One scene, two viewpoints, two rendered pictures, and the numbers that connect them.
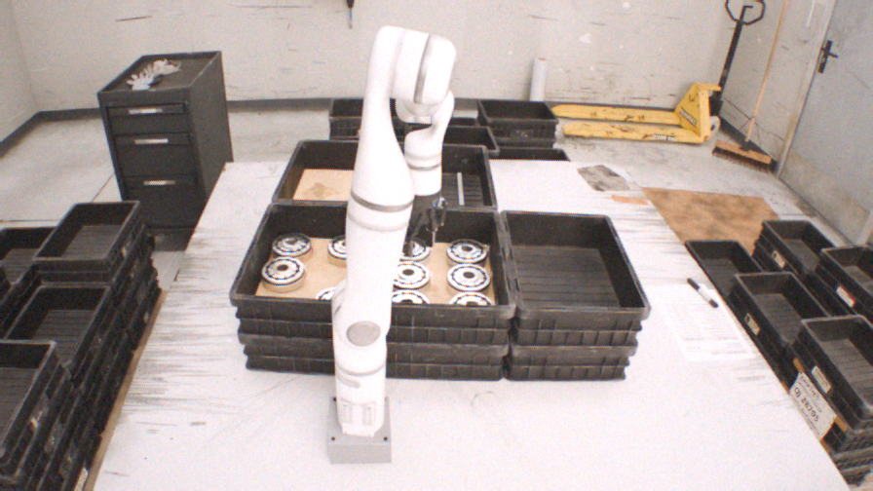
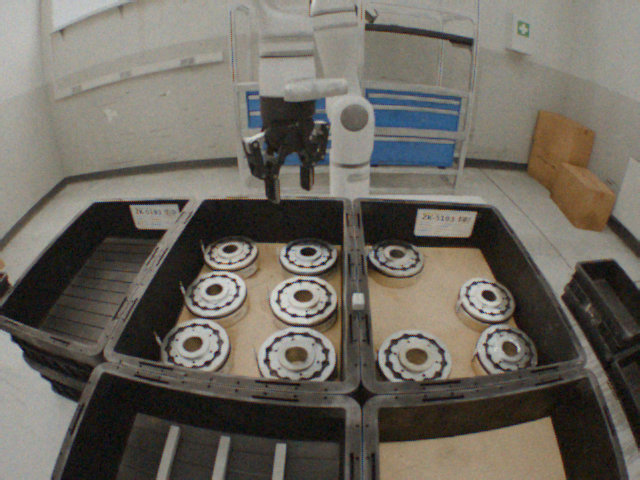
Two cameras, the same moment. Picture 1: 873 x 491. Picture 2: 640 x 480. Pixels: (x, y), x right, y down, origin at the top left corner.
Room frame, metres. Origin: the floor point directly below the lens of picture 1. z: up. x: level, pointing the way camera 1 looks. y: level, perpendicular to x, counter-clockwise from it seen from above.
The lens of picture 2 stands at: (1.44, 0.12, 1.22)
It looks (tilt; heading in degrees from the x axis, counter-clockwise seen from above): 35 degrees down; 185
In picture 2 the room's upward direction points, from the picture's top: straight up
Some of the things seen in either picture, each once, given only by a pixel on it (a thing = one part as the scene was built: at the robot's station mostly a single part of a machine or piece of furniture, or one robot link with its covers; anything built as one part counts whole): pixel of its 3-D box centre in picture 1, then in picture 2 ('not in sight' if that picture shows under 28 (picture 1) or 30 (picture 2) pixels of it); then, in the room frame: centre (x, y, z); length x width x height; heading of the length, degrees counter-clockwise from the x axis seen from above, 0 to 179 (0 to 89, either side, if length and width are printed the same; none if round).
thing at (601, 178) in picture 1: (602, 176); not in sight; (1.99, -0.63, 0.71); 0.22 x 0.19 x 0.01; 7
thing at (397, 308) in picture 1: (441, 255); (249, 267); (1.09, -0.01, 0.92); 0.40 x 0.30 x 0.02; 2
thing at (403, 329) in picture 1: (440, 273); (254, 293); (1.09, -0.01, 0.87); 0.40 x 0.30 x 0.11; 2
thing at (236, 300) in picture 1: (312, 250); (455, 272); (1.08, 0.29, 0.92); 0.40 x 0.30 x 0.02; 2
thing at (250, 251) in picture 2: (472, 307); (230, 252); (0.99, -0.09, 0.86); 0.10 x 0.10 x 0.01
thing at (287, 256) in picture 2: (406, 305); (308, 254); (0.98, 0.06, 0.86); 0.10 x 0.10 x 0.01
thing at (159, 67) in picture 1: (162, 66); not in sight; (2.65, 1.43, 0.88); 0.29 x 0.22 x 0.03; 7
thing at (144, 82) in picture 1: (140, 81); not in sight; (2.41, 1.43, 0.88); 0.25 x 0.19 x 0.03; 7
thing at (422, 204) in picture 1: (420, 203); (288, 120); (1.00, 0.04, 1.10); 0.08 x 0.08 x 0.09
